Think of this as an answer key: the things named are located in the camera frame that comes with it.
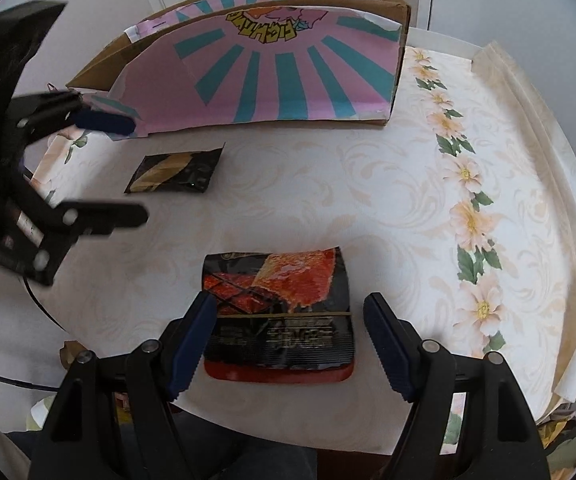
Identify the red black jerky packet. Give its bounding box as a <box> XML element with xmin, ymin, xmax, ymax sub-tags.
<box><xmin>202</xmin><ymin>247</ymin><xmax>355</xmax><ymax>385</ymax></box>

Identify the black gold snack packet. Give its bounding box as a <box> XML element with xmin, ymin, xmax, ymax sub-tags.
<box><xmin>124</xmin><ymin>146</ymin><xmax>224</xmax><ymax>194</ymax></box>

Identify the floral tablecloth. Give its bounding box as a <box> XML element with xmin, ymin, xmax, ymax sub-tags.
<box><xmin>36</xmin><ymin>43</ymin><xmax>576</xmax><ymax>453</ymax></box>

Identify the pink cardboard box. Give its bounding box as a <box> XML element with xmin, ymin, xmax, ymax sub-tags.
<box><xmin>71</xmin><ymin>0</ymin><xmax>411</xmax><ymax>138</ymax></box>

